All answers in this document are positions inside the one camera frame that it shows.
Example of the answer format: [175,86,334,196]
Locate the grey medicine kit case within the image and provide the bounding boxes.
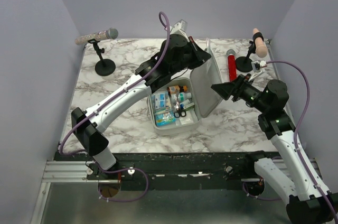
[147,39,222,136]

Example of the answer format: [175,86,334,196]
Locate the black mic stand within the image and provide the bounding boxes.
[235,41,256,72]
[88,39,116,77]

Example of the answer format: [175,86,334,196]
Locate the green medicine box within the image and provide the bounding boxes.
[183,102,195,111]

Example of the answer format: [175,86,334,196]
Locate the white gauze pad pack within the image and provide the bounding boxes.
[180,116,198,125]

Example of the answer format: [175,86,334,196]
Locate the black handled scissors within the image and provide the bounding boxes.
[174,102,186,118]

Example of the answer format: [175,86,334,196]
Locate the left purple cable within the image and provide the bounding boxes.
[58,11,171,203]

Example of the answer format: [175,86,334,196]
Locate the glitter microphone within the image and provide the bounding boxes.
[74,28,119,45]

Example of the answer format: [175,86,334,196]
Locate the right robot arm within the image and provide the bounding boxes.
[211,74,337,223]

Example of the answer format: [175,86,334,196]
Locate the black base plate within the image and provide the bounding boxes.
[87,151,291,191]

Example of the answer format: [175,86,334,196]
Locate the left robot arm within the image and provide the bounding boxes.
[71,34,211,179]

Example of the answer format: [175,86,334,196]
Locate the blue white wipes packet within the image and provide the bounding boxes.
[154,93,167,110]

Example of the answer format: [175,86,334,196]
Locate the beige wooden microphone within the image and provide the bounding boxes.
[252,28,268,58]

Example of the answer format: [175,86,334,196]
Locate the left black mic stand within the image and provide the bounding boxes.
[88,39,116,77]

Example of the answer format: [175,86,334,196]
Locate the right black mic stand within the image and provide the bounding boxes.
[235,41,256,72]

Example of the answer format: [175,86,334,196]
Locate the amber medicine bottle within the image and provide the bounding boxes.
[167,85,188,95]

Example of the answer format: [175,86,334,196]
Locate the red toy microphone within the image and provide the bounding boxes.
[226,49,237,81]

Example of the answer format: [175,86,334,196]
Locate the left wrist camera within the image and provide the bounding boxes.
[170,20,188,39]

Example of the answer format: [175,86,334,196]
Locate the cotton swab bag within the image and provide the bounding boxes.
[155,111,176,127]

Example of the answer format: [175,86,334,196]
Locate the white green medicine bottle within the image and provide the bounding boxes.
[177,92,192,102]

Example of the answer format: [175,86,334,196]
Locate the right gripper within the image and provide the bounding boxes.
[211,73,270,113]

